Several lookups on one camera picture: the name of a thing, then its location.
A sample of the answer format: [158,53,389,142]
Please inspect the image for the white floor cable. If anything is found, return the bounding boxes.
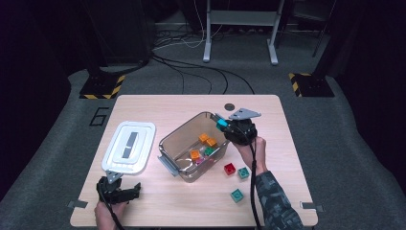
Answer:
[152,0,224,51]

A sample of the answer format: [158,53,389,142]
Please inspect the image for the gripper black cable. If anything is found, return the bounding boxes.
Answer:
[240,126,262,230]
[99,183,126,230]

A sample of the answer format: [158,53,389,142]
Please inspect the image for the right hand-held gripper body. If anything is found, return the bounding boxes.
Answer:
[224,107,262,147]

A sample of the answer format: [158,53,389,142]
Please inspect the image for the black equipment cabinet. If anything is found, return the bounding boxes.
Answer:
[101,0,153,65]

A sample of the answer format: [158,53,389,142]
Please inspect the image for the grey tape strip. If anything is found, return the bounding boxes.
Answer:
[66,199,89,209]
[300,201,326,213]

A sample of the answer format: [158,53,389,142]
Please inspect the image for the person's right hand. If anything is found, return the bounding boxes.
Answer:
[232,136,268,176]

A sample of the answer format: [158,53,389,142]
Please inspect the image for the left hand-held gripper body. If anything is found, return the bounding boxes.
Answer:
[96,171,124,205]

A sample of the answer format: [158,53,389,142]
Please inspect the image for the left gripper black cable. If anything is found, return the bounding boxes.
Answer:
[99,183,126,230]

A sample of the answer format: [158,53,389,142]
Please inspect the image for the black striped stand base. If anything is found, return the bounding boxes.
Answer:
[288,72,335,98]
[79,74,126,100]

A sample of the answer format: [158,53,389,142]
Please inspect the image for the thin black stand leg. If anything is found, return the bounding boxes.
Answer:
[311,18,330,58]

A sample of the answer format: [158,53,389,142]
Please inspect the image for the grey metal table frame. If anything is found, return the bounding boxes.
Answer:
[202,0,286,66]

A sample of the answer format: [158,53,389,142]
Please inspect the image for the person's left hand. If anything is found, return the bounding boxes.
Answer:
[93,200,128,230]

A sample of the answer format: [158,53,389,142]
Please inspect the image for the long black floor cable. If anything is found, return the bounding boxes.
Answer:
[151,53,256,95]

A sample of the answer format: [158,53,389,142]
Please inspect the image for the clear brown storage box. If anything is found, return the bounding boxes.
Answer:
[157,110,236,184]

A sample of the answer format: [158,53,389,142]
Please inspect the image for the red building block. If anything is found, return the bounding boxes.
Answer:
[223,162,237,176]

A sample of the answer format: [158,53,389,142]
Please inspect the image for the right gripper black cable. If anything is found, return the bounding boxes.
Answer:
[240,126,262,230]

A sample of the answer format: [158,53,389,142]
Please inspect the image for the white box lid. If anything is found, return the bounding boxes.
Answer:
[101,121,157,175]

